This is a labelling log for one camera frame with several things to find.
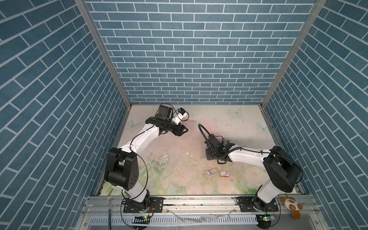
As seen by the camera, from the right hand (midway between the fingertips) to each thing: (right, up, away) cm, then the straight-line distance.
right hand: (207, 152), depth 91 cm
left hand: (-15, +17, -5) cm, 23 cm away
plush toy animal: (+40, -22, -20) cm, 50 cm away
